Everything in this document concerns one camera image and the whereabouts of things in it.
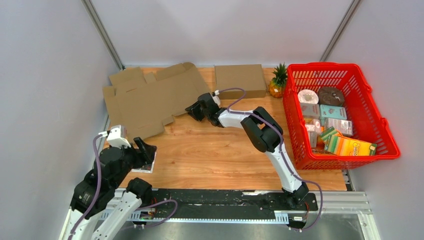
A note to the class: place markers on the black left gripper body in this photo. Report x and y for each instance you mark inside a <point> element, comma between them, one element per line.
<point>132,159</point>

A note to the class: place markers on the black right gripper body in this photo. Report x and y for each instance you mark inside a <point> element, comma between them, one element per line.
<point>206,113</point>

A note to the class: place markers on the brown cardboard box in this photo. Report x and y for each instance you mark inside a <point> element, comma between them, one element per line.
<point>249,77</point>

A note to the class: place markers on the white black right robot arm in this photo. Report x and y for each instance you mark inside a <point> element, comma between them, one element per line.
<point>264,133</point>

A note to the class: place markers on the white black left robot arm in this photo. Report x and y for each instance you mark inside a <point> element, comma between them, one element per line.
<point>92,195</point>

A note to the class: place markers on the green striped box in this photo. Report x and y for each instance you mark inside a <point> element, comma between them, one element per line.
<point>327,133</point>

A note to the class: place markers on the yellow orange snack box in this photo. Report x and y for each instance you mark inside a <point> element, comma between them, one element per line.
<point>346,146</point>

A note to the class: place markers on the black star packet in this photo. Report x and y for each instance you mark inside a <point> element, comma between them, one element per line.
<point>147,168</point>

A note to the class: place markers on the small pineapple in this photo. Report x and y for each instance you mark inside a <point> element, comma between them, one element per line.
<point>278,82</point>

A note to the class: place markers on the pink grey small carton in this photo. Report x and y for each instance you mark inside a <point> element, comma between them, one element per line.
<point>309,110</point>

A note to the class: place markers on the brown chocolate donut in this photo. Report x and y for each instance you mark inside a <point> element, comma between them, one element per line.
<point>330,96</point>

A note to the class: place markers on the teal small carton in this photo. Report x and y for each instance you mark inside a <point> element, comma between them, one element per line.
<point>334,112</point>

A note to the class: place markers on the grey patterned carton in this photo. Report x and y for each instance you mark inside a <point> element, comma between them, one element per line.
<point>345,127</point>

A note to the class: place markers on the red plastic basket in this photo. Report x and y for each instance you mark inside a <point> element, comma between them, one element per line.
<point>367,122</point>

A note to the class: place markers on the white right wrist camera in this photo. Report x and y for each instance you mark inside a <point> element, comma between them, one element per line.
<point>215,97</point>

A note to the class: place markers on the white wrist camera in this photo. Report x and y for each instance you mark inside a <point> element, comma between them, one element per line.
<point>116,137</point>
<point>215,97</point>

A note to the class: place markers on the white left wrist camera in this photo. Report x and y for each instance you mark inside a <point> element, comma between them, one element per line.
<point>116,137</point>

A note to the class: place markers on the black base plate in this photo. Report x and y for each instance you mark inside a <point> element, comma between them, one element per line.
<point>202,203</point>

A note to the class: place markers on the grey slotted cable duct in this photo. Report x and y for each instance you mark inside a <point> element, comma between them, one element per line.
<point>275,218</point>

